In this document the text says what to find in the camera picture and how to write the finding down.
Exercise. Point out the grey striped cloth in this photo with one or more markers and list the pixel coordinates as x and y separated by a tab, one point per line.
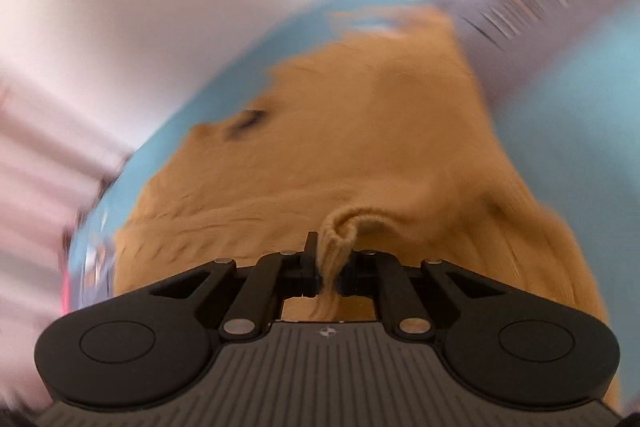
505	2

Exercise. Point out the tan knitted sweater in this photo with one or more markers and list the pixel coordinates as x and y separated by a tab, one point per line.
350	147

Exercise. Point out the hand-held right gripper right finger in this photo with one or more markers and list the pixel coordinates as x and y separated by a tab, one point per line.
350	278

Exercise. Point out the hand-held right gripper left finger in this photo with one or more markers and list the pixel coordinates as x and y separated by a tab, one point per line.
309	265

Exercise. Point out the light blue mat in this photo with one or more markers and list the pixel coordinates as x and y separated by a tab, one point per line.
560	117

